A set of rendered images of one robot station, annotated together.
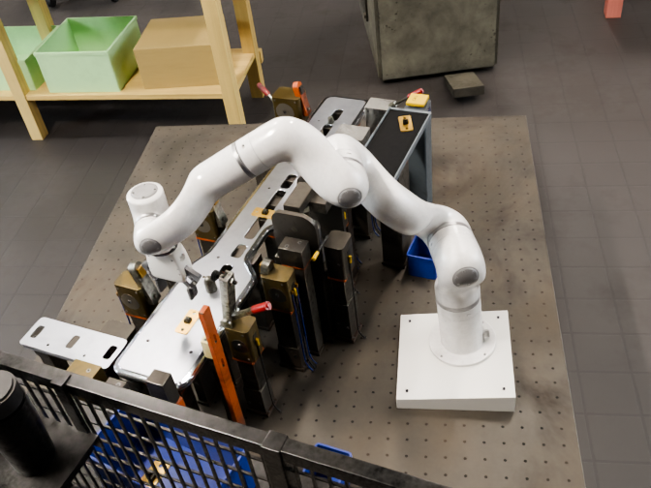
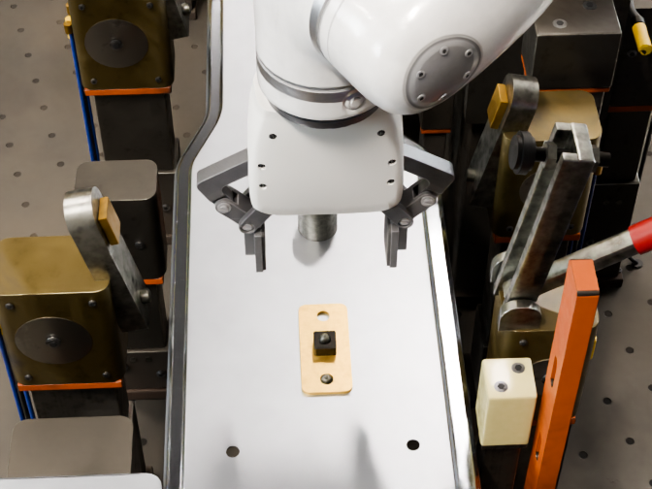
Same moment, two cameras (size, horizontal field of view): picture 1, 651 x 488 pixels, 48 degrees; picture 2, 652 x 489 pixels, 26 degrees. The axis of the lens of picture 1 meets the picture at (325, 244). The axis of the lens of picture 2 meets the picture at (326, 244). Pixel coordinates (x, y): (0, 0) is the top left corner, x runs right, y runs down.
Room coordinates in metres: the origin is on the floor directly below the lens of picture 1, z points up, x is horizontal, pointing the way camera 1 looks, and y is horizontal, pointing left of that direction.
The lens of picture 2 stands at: (0.80, 0.72, 1.86)
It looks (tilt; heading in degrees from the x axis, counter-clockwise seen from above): 49 degrees down; 329
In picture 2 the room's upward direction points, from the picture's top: straight up
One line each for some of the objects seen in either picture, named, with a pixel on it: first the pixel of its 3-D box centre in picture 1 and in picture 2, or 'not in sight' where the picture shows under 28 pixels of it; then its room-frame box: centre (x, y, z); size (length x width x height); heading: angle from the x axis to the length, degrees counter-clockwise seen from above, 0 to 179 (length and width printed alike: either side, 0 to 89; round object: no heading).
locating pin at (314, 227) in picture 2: (210, 285); (317, 212); (1.47, 0.33, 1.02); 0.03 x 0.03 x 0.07
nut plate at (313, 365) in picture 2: (188, 320); (324, 344); (1.36, 0.39, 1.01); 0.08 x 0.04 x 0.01; 152
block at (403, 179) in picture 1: (394, 204); not in sight; (1.82, -0.24, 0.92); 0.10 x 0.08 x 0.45; 152
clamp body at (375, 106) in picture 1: (386, 147); not in sight; (2.21, -0.27, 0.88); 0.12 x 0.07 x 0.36; 62
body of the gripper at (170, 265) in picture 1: (167, 259); (325, 135); (1.36, 0.39, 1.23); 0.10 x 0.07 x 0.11; 62
